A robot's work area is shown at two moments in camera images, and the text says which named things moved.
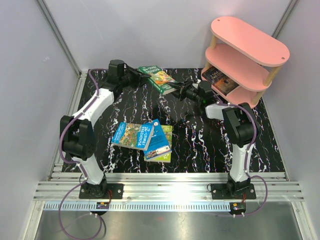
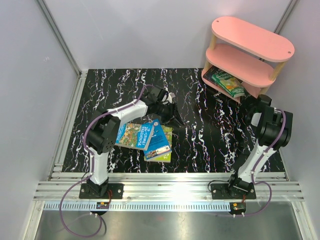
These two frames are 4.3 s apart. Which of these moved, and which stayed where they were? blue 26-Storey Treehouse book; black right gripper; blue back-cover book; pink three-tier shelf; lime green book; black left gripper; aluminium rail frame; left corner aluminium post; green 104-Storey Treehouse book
Moved: black left gripper; green 104-Storey Treehouse book; pink three-tier shelf; black right gripper
Stayed: blue 26-Storey Treehouse book; left corner aluminium post; blue back-cover book; aluminium rail frame; lime green book
